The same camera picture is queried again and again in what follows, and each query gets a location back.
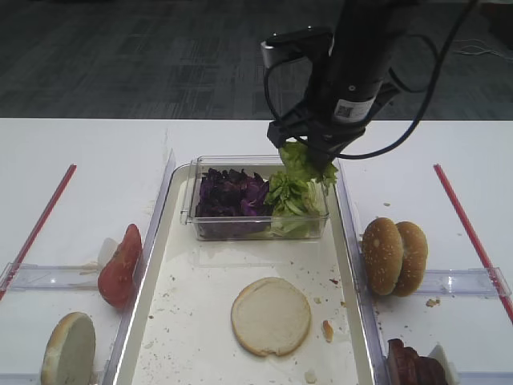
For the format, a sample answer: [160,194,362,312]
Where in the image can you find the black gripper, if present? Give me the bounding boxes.
[267,38,399,172]

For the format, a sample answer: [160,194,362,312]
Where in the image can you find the green lettuce leaf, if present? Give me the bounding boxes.
[279,142,337,186]

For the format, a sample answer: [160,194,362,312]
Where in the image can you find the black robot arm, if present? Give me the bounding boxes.
[261,1,419,170]

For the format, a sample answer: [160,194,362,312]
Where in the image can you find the green lettuce in box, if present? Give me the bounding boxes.
[265,172,321,239]

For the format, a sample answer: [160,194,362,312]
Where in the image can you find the bread crumb piece on tray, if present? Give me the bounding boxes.
[322,320,333,343]

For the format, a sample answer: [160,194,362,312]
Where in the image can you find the bread crumb on table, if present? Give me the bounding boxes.
[426,298,441,307]

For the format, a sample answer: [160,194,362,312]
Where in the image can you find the brown meat patties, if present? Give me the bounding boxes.
[387,338,448,385]

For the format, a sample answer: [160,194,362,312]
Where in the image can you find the clear plastic salad box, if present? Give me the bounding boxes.
[181,156,337,241]

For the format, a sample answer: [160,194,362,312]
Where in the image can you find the purple cabbage leaves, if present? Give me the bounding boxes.
[196,168,273,240]

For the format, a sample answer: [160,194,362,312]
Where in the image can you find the front sesame bun top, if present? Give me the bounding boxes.
[362,217,404,296]

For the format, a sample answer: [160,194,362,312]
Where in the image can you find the sesame bun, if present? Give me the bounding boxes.
[393,221,428,297]
[362,217,404,296]

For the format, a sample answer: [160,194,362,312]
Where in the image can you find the rear sesame bun top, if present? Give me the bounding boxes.
[393,221,428,297]

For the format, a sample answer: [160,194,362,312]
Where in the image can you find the flat bun slice on tray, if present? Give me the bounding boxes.
[231,277,312,357]

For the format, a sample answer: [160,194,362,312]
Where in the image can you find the white metal tray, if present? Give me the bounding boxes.
[117,164,371,384]

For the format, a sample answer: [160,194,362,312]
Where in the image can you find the white plastic piece left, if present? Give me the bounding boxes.
[98,237,118,265]

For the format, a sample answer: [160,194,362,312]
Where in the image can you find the right cross clear divider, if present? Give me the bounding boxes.
[414,268,512,298]

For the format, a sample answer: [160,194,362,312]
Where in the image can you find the cross clear divider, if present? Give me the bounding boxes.
[1,263,100,292]
[414,268,512,298]

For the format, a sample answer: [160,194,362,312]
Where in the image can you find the right long clear divider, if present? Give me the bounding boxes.
[334,160,391,384]

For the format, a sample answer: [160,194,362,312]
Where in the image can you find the long clear divider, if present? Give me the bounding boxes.
[334,160,391,384]
[100,150,176,384]

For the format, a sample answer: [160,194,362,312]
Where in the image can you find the left red tape strip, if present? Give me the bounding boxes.
[0,164,77,299]

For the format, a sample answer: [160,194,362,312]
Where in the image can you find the red tape strip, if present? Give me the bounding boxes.
[0,164,77,299]
[433,164,512,321]

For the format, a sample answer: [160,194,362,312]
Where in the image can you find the right red tape strip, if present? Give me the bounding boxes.
[433,164,512,321]

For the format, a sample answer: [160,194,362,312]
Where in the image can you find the white plastic holder right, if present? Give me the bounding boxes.
[428,342,460,385]

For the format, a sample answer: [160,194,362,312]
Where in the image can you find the left long clear divider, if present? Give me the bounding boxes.
[100,150,176,384]

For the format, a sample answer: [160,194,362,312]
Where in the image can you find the left cross clear divider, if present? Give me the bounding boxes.
[1,263,100,292]

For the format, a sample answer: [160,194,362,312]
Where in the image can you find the upright bun slice left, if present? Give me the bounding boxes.
[40,312,96,385]

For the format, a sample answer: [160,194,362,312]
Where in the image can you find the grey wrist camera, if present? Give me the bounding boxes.
[261,26,333,69]

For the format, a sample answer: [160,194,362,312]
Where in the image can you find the white cable on floor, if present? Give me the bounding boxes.
[447,38,513,65]

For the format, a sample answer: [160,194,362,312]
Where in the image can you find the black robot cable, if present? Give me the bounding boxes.
[263,0,480,159]

